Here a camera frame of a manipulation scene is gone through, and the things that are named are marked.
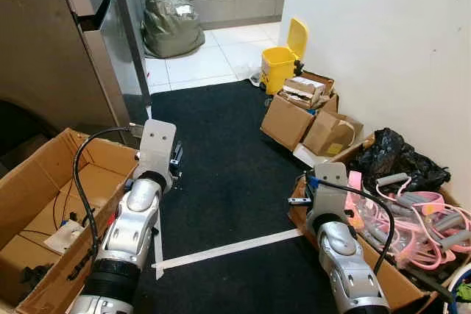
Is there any green rubbish bag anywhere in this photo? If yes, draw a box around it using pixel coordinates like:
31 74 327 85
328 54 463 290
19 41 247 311
141 0 207 59

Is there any yellow pedal bin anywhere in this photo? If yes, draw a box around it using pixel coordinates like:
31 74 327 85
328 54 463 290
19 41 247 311
261 18 310 96

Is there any black floor mat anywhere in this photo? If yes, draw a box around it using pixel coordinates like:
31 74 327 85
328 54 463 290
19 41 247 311
121 79 369 314

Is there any small brown cardboard box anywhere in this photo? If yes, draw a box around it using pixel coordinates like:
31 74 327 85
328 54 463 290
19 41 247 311
303 110 365 159

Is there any open cardboard box with packets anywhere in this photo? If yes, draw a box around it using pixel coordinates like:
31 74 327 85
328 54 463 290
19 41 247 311
260 71 341 151

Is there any black plastic bag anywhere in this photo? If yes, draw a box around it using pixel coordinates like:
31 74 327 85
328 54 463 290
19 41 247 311
347 128 451 193

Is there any short white floor tape strip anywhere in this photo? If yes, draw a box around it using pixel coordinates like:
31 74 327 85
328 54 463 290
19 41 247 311
151 211 164 279

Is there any long white floor tape strip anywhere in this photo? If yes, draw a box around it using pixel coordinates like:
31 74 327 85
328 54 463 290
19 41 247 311
156 228 304 271

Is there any large cardboard box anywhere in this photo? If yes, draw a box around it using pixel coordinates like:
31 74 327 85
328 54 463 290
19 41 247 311
288 138 471 314

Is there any cardboard box with red label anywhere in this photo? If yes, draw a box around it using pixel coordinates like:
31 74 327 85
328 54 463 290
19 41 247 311
0 128 152 314

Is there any white plastic packet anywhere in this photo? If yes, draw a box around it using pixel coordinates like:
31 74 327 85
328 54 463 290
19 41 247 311
44 220 85 252

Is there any grey fridge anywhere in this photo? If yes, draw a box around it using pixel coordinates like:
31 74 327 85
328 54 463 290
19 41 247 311
0 0 152 138

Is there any small black plastic part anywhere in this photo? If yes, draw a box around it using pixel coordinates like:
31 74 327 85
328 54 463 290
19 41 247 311
18 263 45 289

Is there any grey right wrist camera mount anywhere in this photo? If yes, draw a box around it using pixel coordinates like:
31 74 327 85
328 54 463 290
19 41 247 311
313 162 349 215

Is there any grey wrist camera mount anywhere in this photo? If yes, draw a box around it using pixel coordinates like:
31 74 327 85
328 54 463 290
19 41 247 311
138 119 177 176
313 162 349 215

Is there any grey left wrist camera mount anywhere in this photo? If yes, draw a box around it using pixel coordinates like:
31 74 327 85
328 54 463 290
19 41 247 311
138 119 177 176

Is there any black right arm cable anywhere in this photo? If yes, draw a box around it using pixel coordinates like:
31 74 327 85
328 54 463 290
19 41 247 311
316 178 398 274

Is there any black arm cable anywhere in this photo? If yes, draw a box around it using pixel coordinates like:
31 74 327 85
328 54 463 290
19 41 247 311
316 178 398 274
72 126 144 249

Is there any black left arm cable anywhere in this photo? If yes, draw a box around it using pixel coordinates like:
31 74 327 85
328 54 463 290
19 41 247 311
72 126 144 249

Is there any pink grey cable bundle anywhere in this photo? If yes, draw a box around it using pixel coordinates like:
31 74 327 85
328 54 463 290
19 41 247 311
346 171 471 271

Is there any thin black cable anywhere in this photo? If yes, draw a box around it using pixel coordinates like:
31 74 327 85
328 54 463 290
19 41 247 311
15 174 82 241

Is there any blue white cable coil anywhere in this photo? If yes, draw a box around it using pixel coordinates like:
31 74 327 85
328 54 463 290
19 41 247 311
442 263 471 314

